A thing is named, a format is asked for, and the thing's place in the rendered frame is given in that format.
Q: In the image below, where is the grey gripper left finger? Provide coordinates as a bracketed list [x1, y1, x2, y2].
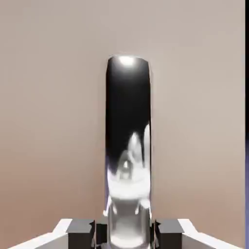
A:
[7, 218, 108, 249]

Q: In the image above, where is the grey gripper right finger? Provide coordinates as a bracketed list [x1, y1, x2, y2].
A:
[151, 218, 243, 249]

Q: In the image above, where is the beige cabinet door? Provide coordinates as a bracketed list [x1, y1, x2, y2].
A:
[0, 0, 246, 249]

